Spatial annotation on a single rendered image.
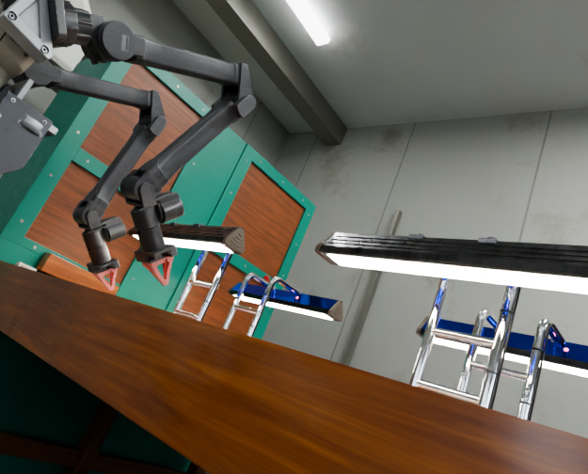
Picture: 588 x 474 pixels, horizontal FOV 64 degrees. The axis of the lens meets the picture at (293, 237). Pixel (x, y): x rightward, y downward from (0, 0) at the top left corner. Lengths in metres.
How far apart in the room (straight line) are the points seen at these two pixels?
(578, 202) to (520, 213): 0.38
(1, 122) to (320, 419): 0.86
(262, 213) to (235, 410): 1.93
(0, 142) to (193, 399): 0.67
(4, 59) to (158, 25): 3.72
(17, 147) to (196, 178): 1.25
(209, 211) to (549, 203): 2.57
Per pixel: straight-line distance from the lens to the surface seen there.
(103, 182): 1.58
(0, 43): 1.16
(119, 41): 1.12
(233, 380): 0.70
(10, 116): 1.14
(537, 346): 1.29
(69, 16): 1.09
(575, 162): 4.11
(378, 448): 0.55
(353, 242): 1.08
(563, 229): 3.81
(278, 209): 2.62
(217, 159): 2.36
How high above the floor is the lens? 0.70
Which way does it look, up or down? 18 degrees up
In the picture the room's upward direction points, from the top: 23 degrees clockwise
